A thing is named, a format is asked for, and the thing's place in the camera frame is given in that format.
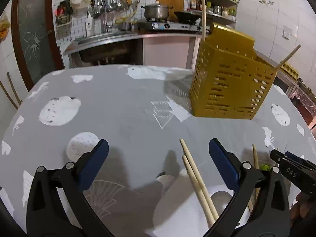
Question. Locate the dark wooden door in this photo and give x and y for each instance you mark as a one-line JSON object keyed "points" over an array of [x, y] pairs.
{"points": [[34, 42]]}

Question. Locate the grey metal spoon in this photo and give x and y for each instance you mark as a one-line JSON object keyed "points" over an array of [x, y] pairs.
{"points": [[221, 199]]}

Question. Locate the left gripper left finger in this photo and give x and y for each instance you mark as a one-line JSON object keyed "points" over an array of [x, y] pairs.
{"points": [[45, 213]]}

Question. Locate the grey polar bear tablecloth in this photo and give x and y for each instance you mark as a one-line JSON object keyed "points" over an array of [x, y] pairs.
{"points": [[142, 188]]}

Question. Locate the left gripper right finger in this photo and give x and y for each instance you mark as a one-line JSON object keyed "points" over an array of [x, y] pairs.
{"points": [[270, 215]]}

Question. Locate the steel kitchen sink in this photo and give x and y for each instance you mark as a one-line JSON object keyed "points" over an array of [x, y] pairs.
{"points": [[102, 36]]}

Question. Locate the black wok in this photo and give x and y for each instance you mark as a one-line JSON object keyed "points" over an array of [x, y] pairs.
{"points": [[186, 17]]}

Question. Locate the white soap bottle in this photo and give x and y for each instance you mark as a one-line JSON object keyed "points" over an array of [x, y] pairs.
{"points": [[89, 24]]}

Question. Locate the corner wall shelf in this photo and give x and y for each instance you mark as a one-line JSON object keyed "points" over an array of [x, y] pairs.
{"points": [[223, 12]]}

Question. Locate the yellow plastic utensil holder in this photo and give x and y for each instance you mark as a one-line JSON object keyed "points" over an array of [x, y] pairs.
{"points": [[230, 79]]}

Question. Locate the steel cooking pot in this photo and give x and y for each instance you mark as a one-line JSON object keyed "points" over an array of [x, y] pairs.
{"points": [[156, 12]]}

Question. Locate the steel gas stove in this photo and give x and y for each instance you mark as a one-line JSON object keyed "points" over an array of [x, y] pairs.
{"points": [[168, 26]]}

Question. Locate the kitchen counter cabinets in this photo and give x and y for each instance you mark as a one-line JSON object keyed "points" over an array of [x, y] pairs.
{"points": [[164, 49]]}

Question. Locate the white wall socket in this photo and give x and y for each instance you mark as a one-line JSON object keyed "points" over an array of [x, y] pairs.
{"points": [[287, 32]]}

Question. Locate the green handled metal fork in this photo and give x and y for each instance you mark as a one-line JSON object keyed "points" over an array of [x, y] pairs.
{"points": [[265, 167]]}

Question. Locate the right human hand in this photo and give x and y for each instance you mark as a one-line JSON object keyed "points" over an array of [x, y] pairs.
{"points": [[302, 215]]}

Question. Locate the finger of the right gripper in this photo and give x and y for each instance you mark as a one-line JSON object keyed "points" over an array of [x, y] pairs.
{"points": [[294, 157], [297, 173]]}

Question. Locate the orange bag on wall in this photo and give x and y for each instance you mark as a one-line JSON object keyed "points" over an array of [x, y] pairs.
{"points": [[4, 27]]}

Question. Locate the yellow egg tray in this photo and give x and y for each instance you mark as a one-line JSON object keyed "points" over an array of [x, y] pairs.
{"points": [[291, 71]]}

